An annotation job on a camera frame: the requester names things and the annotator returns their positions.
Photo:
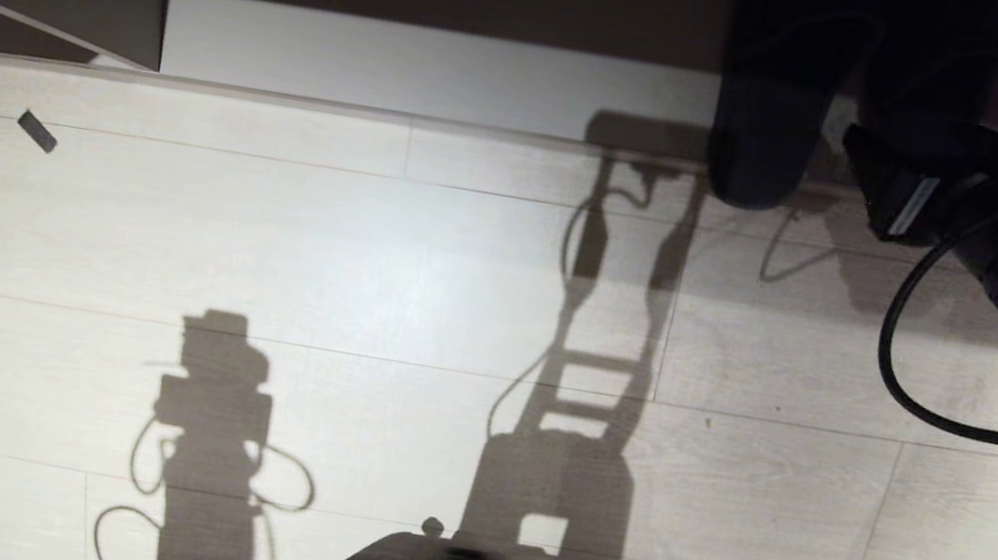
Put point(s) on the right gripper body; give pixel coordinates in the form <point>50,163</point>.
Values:
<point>893,169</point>

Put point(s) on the black slipper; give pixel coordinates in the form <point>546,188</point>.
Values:
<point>772,103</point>

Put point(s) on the small grey wedge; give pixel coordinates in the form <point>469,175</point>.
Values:
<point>37,131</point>

